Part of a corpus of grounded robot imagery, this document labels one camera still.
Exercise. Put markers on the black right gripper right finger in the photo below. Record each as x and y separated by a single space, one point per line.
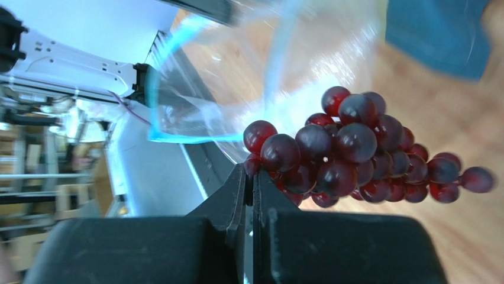
295 246

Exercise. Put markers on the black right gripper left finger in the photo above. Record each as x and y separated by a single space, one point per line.
204 246

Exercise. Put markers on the dark red grape bunch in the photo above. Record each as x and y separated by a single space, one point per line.
353 148

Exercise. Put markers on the clear zip top bag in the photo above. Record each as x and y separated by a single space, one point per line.
275 60

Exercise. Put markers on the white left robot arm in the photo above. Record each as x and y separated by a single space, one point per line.
33 64

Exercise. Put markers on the checked blue beige pillow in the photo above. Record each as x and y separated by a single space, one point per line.
447 36

